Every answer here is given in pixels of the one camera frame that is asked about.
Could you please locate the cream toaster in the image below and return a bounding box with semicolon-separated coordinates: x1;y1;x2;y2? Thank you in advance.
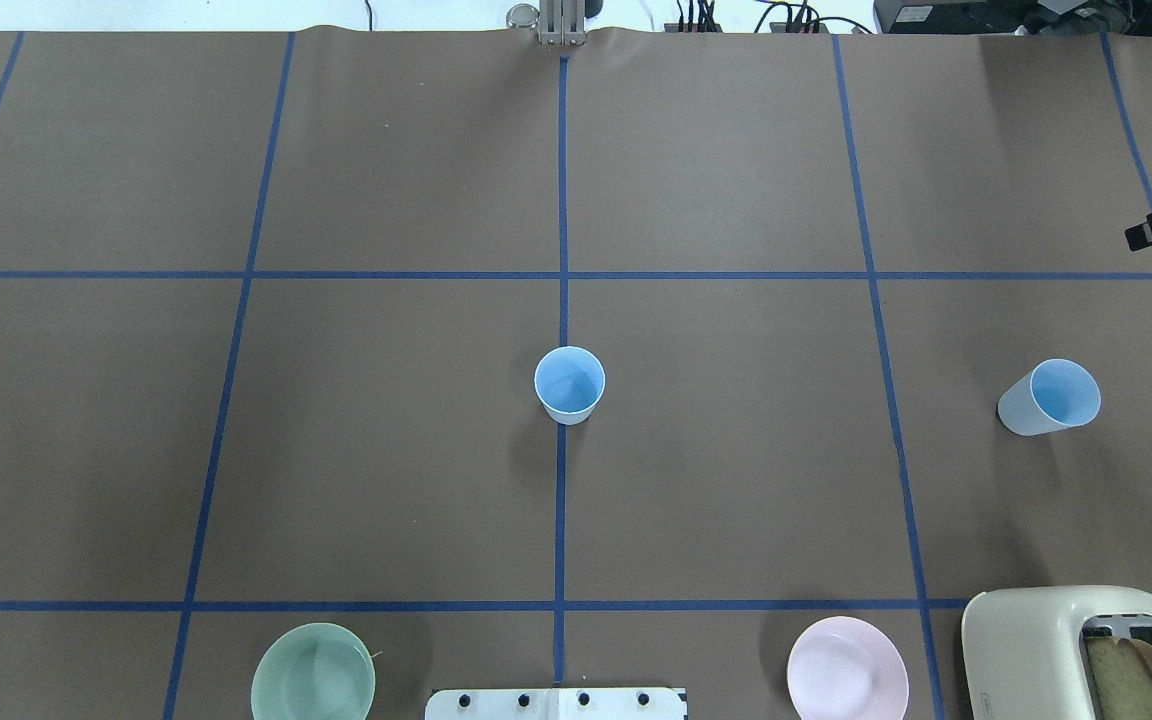
960;585;1152;719

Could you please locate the aluminium frame post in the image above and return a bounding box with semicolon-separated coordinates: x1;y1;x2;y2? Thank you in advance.
536;0;588;47

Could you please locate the bread slice in toaster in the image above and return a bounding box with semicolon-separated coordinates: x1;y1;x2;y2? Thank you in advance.
1084;635;1152;719

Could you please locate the pink bowl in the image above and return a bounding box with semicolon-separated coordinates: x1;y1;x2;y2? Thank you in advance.
785;616;910;719

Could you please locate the light blue plastic cup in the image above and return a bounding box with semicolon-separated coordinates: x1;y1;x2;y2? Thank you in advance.
996;357;1102;437

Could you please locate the green bowl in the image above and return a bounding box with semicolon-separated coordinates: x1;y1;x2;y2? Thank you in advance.
250;623;378;719

